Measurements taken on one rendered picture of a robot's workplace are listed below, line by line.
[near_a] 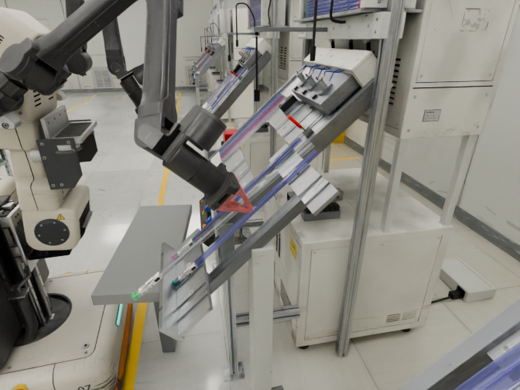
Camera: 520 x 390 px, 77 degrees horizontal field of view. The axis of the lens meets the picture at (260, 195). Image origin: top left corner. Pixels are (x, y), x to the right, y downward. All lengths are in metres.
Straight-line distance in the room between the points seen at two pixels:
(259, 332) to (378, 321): 0.77
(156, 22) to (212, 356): 1.37
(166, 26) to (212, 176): 0.33
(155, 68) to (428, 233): 1.19
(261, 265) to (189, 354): 0.90
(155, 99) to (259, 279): 0.53
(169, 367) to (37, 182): 0.95
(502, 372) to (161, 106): 0.63
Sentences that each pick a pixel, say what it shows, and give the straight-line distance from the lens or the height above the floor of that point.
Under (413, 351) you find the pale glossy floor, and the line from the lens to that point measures 1.83.
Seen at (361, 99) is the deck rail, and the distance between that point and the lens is 1.12.
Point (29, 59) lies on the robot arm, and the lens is 0.97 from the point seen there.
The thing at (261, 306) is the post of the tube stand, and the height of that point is 0.62.
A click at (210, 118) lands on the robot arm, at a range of 0.60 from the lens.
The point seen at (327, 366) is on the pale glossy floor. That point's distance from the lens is 1.67.
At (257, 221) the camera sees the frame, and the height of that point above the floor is 0.32.
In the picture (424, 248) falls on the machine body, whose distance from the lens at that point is 1.54.
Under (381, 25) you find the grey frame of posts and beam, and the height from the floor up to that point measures 1.35.
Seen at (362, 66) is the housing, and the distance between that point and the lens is 1.13.
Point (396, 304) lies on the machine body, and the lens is 1.68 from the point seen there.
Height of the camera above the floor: 1.31
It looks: 26 degrees down
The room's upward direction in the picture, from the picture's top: straight up
